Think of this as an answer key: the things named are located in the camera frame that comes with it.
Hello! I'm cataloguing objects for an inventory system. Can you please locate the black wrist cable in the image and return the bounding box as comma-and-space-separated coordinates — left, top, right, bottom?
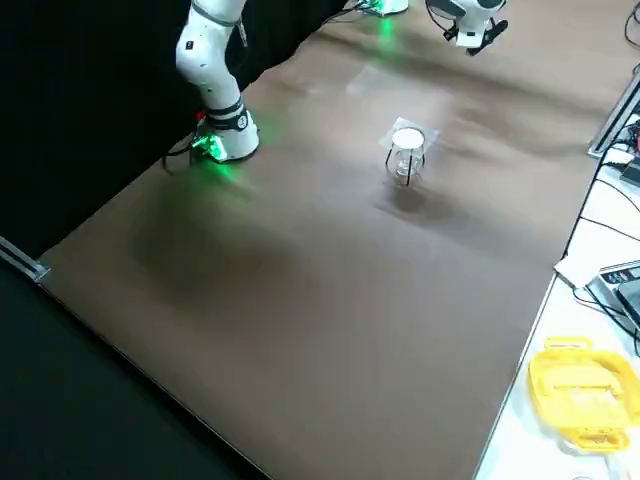
425, 1, 459, 43

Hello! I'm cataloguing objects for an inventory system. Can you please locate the black flat device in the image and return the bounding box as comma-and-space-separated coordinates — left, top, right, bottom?
619, 155, 640, 185

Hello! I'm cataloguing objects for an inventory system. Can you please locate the black wire tripod stand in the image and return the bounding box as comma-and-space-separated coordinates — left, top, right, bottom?
383, 141, 427, 189

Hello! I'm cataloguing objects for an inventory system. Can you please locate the silver aluminium profile bar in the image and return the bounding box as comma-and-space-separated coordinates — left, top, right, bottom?
0, 236, 52, 282
588, 73, 640, 157

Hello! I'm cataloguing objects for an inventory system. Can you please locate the yellow plastic box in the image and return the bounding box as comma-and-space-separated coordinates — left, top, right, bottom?
528, 336, 633, 454

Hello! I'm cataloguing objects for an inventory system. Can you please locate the clear glass alcohol lamp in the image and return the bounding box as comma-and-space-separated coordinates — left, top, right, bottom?
389, 144, 426, 182

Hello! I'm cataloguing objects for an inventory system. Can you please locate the black base cable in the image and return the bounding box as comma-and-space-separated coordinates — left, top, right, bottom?
161, 138, 202, 175

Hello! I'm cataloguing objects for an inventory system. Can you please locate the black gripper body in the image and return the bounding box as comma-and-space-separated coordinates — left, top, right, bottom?
466, 18, 509, 57

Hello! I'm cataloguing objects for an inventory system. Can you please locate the long black table-edge cable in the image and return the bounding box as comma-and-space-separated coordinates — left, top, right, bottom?
563, 143, 640, 267

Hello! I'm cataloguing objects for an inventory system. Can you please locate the thin black cable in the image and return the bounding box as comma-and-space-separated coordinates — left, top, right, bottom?
623, 0, 640, 47

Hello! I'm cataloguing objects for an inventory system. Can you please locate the grey device with screen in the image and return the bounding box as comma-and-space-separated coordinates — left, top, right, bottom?
583, 261, 640, 342

